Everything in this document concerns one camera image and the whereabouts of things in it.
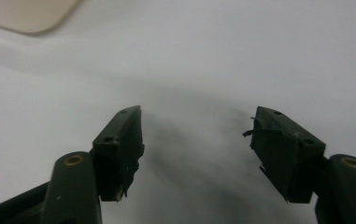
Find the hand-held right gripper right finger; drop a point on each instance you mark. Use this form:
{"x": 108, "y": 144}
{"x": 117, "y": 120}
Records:
{"x": 284, "y": 155}

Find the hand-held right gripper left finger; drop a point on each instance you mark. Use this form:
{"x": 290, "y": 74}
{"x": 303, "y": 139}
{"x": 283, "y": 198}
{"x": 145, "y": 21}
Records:
{"x": 119, "y": 155}

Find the beige rounded board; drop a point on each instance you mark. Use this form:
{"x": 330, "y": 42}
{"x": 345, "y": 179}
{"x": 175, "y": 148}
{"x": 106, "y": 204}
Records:
{"x": 26, "y": 14}

